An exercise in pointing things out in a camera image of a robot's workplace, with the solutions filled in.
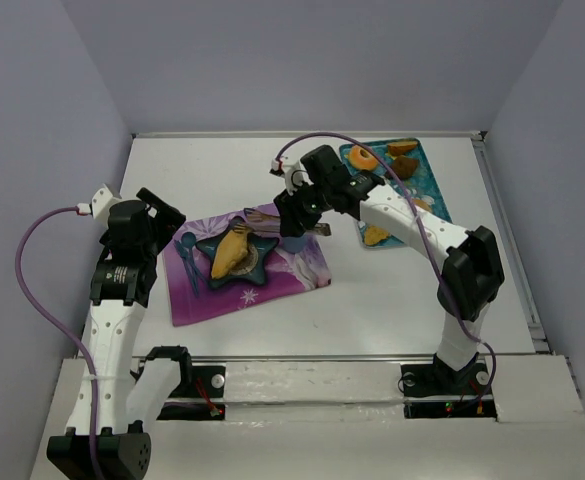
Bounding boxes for orange glazed donut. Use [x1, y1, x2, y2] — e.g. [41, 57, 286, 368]
[347, 145, 379, 171]

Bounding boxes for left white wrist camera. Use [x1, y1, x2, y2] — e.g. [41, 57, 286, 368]
[76, 184, 122, 225]

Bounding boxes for speckled bread slice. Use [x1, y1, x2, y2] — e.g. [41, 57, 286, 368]
[363, 225, 391, 246]

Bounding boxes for purple snowflake placemat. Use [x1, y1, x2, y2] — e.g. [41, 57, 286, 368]
[164, 203, 332, 327]

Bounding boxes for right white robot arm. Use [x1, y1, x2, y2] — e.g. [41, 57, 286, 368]
[270, 145, 504, 383]

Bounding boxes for dark chocolate bread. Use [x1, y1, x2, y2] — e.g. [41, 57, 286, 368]
[390, 155, 420, 180]

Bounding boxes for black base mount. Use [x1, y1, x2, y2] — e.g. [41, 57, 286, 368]
[158, 364, 226, 422]
[397, 361, 497, 420]

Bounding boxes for metal tongs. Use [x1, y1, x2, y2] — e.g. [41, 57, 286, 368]
[228, 208, 332, 238]

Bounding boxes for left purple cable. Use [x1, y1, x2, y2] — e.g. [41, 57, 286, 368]
[14, 205, 108, 480]

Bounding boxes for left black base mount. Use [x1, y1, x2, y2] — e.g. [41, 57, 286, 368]
[158, 364, 226, 422]

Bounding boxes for tan bagel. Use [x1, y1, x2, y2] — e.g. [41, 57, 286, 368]
[413, 198, 432, 212]

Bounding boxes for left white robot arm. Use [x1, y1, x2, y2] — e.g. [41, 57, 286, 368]
[46, 187, 192, 479]

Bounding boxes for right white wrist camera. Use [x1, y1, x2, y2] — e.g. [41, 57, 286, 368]
[270, 157, 306, 195]

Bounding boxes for blue plastic spoon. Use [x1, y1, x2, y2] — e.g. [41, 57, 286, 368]
[181, 232, 202, 278]

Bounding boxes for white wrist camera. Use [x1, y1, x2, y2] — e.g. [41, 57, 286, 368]
[270, 157, 306, 195]
[76, 184, 122, 225]

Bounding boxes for brown bread wedge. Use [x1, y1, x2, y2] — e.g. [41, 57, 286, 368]
[387, 140, 419, 157]

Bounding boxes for teal star-shaped plate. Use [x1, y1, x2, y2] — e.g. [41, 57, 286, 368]
[195, 225, 279, 290]

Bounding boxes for blue plastic cup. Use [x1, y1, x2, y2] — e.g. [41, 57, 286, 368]
[281, 236, 307, 254]

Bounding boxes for teal floral tray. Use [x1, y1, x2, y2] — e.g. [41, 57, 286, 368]
[339, 138, 452, 250]

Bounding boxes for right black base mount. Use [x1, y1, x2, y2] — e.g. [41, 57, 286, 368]
[397, 361, 497, 420]

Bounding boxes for long yellow bread loaf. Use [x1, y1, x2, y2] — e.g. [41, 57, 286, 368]
[210, 226, 251, 280]

